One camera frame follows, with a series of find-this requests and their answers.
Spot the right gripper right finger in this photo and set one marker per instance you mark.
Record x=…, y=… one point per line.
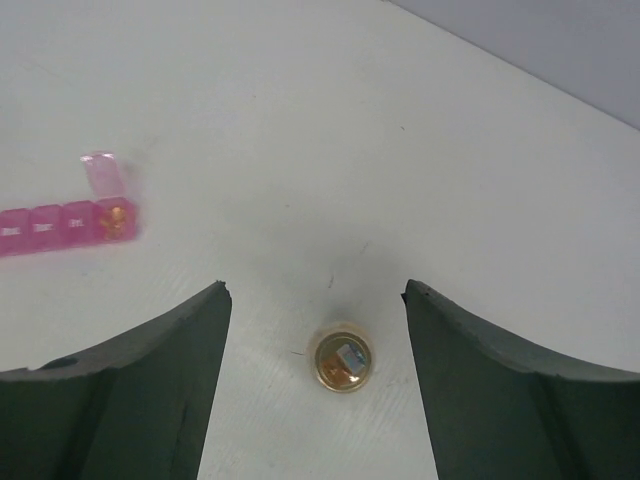
x=498, y=406

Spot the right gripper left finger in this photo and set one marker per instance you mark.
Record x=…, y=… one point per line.
x=136, y=406

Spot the orange white bottle cap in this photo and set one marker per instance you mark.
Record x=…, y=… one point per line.
x=342, y=361

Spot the clear bottle with yellow pills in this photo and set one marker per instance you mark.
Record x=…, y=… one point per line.
x=332, y=327

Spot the pink weekly pill organizer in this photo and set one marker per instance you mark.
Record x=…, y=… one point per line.
x=56, y=227

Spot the yellow pill in organizer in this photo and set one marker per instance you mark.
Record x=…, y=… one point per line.
x=114, y=222

